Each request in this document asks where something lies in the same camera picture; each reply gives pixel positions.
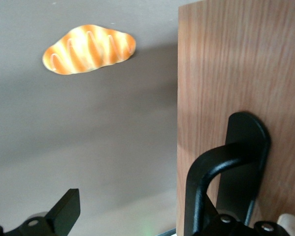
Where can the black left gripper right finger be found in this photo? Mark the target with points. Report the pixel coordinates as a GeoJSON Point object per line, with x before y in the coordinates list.
{"type": "Point", "coordinates": [223, 225]}

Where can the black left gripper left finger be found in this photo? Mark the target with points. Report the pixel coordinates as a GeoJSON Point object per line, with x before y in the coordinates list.
{"type": "Point", "coordinates": [63, 214]}

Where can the orange striped toy bread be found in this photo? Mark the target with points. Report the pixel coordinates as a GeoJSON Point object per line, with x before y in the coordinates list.
{"type": "Point", "coordinates": [88, 49]}

